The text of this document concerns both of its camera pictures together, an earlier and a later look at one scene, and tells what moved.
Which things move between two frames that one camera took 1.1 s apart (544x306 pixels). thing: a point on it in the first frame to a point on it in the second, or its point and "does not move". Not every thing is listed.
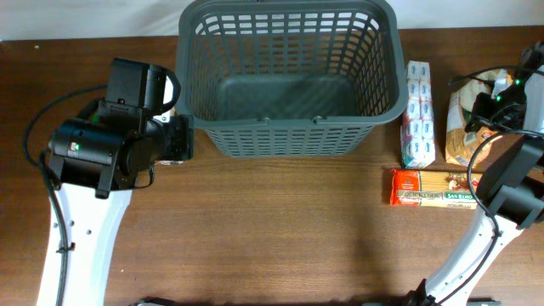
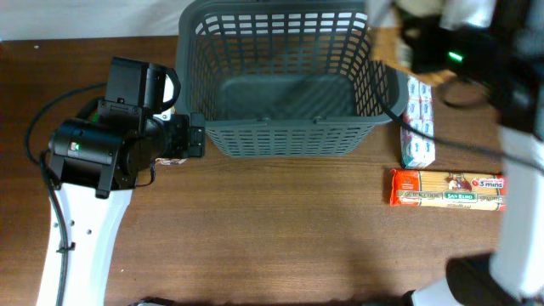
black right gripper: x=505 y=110 to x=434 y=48
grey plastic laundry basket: x=280 y=79 does not move
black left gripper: x=183 y=135 does not move
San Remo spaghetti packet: x=433 y=189 does not move
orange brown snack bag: x=461 y=147 to x=383 y=42
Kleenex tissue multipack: x=417 y=132 does not move
